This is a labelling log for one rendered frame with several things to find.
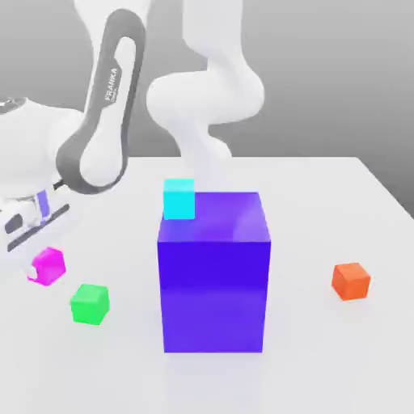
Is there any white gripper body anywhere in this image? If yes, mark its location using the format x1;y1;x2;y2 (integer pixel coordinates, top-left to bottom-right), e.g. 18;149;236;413
6;202;73;260

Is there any small magenta cube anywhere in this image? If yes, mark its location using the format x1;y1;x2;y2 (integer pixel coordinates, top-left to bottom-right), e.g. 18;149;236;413
27;246;67;288

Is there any small green cube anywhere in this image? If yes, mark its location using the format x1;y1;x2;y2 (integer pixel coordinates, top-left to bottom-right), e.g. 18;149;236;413
70;283;111;327

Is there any small cyan cube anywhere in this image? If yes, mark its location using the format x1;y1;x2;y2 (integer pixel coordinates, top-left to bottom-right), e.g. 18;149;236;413
163;178;196;221

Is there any small orange cube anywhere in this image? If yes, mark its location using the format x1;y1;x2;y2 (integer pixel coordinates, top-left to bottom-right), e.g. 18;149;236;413
331;262;372;302

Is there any large blue box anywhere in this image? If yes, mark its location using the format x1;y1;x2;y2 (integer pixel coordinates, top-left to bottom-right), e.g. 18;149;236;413
157;191;272;354

